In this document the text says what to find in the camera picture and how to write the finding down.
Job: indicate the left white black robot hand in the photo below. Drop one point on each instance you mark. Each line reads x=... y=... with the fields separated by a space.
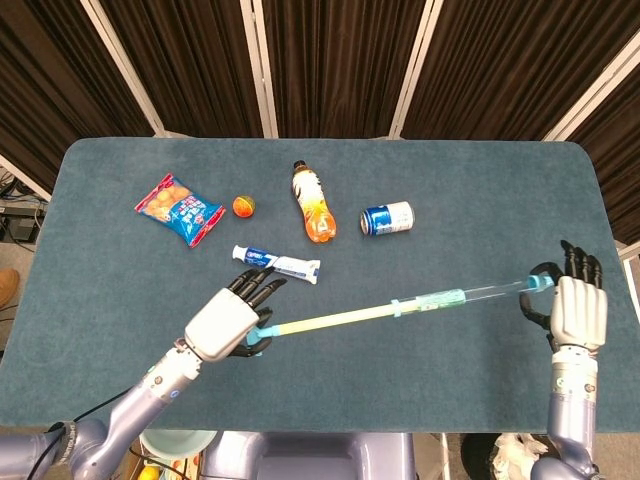
x=220 y=325

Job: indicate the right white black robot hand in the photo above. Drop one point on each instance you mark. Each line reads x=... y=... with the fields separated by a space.
x=580 y=315

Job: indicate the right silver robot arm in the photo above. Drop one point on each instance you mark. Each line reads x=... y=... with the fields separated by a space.
x=570 y=410

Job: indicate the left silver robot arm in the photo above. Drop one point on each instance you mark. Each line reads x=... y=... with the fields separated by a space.
x=135 y=400

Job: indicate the white blue toothpaste tube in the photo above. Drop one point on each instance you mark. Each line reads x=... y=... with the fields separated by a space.
x=295 y=266

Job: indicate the small orange green ball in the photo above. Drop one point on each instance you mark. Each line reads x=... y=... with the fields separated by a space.
x=244 y=206

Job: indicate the blue red snack bag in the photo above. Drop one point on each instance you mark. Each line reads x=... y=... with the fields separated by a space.
x=180 y=210

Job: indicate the pale green bowl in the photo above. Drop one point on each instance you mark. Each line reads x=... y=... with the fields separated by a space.
x=175 y=442

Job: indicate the orange drink plastic bottle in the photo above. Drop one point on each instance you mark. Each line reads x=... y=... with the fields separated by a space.
x=315 y=210

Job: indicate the lavender robot torso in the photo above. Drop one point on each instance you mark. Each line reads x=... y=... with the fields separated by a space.
x=310 y=460

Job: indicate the yellow toy fruit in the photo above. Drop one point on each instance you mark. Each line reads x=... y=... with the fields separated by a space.
x=150 y=473

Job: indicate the brown pleated screen panel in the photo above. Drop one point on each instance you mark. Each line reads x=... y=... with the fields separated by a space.
x=50 y=75
x=340 y=65
x=500 y=65
x=190 y=65
x=620 y=150

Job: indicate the black trash bag with paper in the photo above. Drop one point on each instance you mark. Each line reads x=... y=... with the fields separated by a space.
x=480 y=455

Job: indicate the blue-grey table cloth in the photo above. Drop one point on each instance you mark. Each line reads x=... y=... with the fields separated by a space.
x=400 y=375

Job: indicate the blue white drink can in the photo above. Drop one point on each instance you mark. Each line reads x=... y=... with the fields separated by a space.
x=390 y=218

